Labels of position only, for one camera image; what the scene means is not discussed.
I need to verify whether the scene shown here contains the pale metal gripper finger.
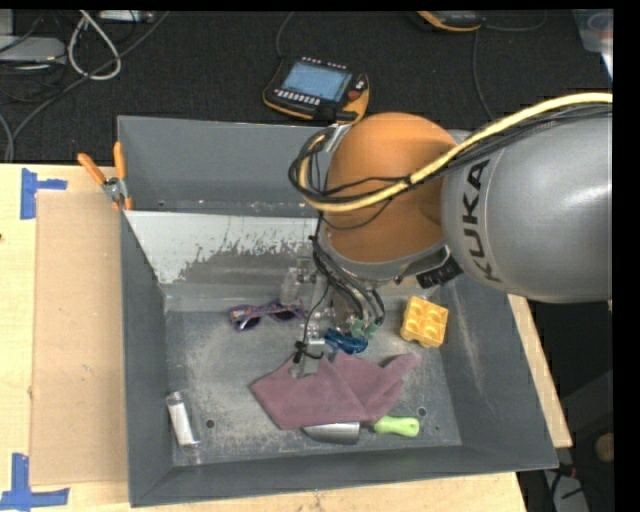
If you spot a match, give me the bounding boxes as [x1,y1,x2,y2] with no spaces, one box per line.
[288,324,328,379]
[279,256,318,305]

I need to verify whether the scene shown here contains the blue clear plastic clip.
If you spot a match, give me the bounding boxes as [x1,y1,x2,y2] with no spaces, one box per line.
[324,327,369,356]

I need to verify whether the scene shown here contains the purple cloth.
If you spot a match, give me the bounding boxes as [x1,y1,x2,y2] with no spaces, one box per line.
[249,351,423,432]

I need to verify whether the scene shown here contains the purple sunglasses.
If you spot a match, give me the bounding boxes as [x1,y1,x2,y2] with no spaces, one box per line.
[228,298,307,333]

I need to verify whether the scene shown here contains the grey metal bin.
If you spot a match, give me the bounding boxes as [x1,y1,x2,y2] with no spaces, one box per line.
[115,114,560,507]

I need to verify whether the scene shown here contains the yellow toy building block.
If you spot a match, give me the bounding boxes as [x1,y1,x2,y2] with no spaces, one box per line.
[399,295,450,349]

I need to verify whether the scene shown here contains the clear and white small tube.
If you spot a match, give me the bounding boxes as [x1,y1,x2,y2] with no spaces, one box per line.
[165,390,202,449]

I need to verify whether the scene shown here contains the brown cardboard board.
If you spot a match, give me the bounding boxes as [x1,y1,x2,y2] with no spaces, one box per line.
[28,189,129,487]

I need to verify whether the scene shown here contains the black cylinder on white bracket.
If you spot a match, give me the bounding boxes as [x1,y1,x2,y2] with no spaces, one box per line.
[415,257,464,290]

